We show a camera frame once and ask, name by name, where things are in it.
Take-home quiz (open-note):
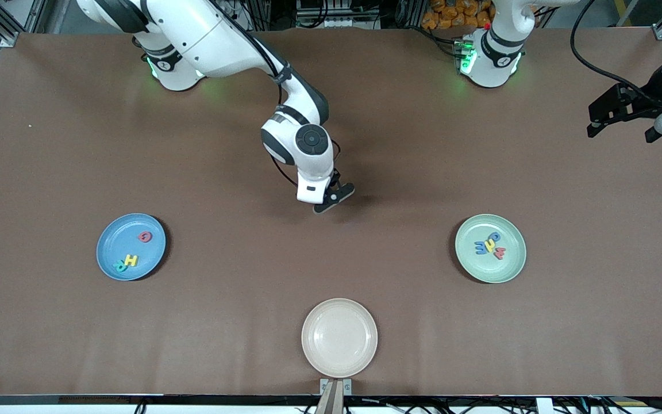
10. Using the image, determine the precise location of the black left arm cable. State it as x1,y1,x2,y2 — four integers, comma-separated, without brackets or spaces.
570,0,662,107

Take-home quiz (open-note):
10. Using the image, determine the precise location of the black cable below table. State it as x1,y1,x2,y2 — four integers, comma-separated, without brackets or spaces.
561,384,662,414

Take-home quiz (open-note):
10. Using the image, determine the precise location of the small metal bracket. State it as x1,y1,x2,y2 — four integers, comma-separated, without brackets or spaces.
320,378,352,396

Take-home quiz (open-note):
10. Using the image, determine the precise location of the background electronics unit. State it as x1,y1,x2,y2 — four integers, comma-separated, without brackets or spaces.
295,0,382,29

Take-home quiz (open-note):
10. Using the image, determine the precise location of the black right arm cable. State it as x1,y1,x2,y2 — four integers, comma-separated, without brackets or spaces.
210,0,342,187

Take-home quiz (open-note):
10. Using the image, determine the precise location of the orange object pile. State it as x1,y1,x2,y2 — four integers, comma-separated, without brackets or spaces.
421,0,491,30

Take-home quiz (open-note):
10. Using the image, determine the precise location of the green plate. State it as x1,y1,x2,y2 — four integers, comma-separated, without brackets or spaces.
455,214,527,284

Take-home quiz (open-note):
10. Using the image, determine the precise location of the blue plate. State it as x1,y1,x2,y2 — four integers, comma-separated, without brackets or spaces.
96,213,167,282

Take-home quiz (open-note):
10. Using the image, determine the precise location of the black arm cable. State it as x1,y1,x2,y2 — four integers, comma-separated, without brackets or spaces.
210,0,342,187
570,0,662,107

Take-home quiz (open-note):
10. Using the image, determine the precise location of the white power strip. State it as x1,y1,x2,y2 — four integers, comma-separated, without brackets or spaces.
216,0,251,32

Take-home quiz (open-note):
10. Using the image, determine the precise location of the beige plate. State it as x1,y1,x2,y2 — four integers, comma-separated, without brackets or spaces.
301,298,378,379

